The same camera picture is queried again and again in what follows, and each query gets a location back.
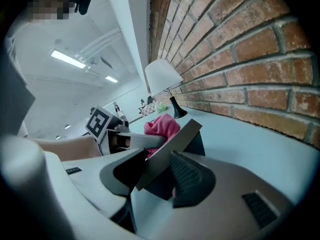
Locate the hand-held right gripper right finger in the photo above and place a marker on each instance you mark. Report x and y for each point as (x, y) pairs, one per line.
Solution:
(225, 204)

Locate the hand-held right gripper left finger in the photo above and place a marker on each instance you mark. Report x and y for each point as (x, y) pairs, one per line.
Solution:
(100, 181)

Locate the person's left forearm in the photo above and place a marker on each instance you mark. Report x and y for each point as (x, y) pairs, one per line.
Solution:
(70, 147)

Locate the checkered cloth table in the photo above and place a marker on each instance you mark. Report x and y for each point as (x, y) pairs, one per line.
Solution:
(148, 109)

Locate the person's head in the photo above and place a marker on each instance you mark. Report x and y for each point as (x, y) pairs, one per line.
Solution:
(47, 1)

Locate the person's cream shirt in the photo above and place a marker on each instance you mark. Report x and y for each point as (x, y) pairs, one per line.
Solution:
(15, 89)

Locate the pink cloth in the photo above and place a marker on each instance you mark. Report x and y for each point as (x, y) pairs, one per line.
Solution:
(165, 126)

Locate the light blue table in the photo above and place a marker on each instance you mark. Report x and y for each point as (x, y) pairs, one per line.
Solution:
(237, 139)

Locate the white shade table lamp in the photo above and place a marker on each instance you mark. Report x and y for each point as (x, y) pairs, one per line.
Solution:
(162, 76)

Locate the ceiling light panel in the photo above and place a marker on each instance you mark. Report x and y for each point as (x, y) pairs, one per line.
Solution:
(111, 79)
(67, 58)

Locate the black head-worn camera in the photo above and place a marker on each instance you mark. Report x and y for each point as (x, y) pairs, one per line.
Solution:
(83, 1)

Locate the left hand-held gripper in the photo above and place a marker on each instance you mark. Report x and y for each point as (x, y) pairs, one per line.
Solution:
(100, 124)

